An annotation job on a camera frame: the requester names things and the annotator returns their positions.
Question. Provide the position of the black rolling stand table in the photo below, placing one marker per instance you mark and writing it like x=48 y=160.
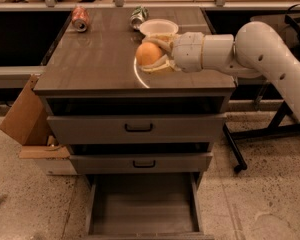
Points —
x=287 y=118

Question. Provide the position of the orange fruit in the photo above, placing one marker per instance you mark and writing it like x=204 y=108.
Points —
x=148 y=53

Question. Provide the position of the red soda can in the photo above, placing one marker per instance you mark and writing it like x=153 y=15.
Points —
x=80 y=19

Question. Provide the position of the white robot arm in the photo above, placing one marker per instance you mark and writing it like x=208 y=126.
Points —
x=255 y=50

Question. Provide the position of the grey middle drawer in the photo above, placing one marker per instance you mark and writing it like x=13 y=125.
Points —
x=141 y=163

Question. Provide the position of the grey drawer cabinet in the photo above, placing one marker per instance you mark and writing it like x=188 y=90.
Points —
x=95 y=74

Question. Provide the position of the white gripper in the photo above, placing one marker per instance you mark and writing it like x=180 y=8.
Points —
x=187 y=51

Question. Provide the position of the white bowl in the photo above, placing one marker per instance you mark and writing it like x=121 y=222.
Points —
x=158 y=26

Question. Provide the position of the brown cardboard box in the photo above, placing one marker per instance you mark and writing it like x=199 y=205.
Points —
x=26 y=123

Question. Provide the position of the grey open bottom drawer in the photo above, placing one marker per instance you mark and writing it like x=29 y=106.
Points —
x=144 y=207

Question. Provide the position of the grey top drawer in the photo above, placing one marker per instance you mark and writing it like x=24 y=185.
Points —
x=119 y=129

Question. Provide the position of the green soda can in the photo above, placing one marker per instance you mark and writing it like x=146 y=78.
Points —
x=139 y=15

